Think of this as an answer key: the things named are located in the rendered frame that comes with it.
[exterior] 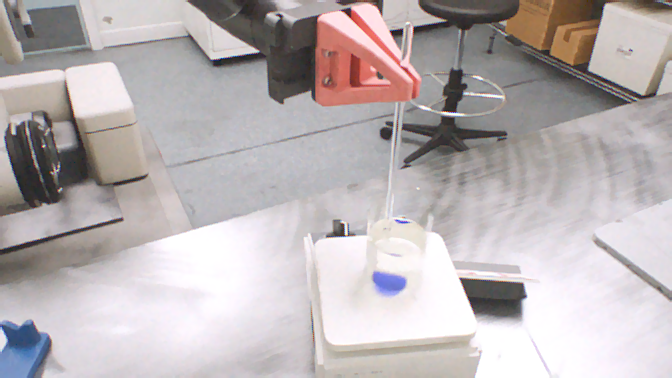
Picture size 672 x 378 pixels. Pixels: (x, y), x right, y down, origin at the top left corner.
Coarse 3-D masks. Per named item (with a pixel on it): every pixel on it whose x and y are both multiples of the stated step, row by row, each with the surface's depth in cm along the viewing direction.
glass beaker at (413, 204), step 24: (384, 192) 42; (408, 192) 43; (384, 216) 43; (408, 216) 44; (432, 216) 40; (384, 240) 39; (408, 240) 39; (384, 264) 41; (408, 264) 40; (384, 288) 42; (408, 288) 42
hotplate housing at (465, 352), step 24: (312, 264) 48; (312, 288) 46; (312, 312) 45; (312, 336) 48; (336, 360) 40; (360, 360) 40; (384, 360) 40; (408, 360) 40; (432, 360) 40; (456, 360) 41
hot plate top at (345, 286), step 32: (320, 256) 46; (352, 256) 46; (448, 256) 47; (320, 288) 43; (352, 288) 43; (448, 288) 43; (352, 320) 40; (384, 320) 40; (416, 320) 41; (448, 320) 41
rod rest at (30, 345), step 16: (32, 320) 46; (16, 336) 47; (32, 336) 47; (48, 336) 48; (0, 352) 47; (16, 352) 47; (32, 352) 47; (0, 368) 45; (16, 368) 45; (32, 368) 46
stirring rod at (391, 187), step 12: (408, 24) 33; (408, 36) 33; (408, 48) 33; (408, 60) 34; (408, 72) 35; (396, 108) 36; (396, 120) 37; (396, 132) 37; (396, 144) 38; (396, 156) 38; (396, 168) 39; (384, 228) 42
